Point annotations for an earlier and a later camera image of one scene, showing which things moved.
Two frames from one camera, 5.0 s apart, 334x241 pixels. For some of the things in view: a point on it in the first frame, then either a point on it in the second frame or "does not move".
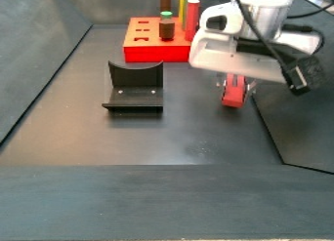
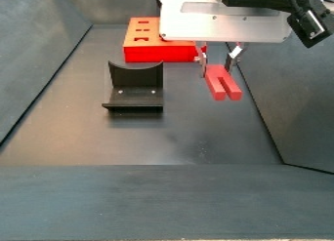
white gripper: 213,50 → 194,17
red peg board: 144,45 does not move
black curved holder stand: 137,88 does not move
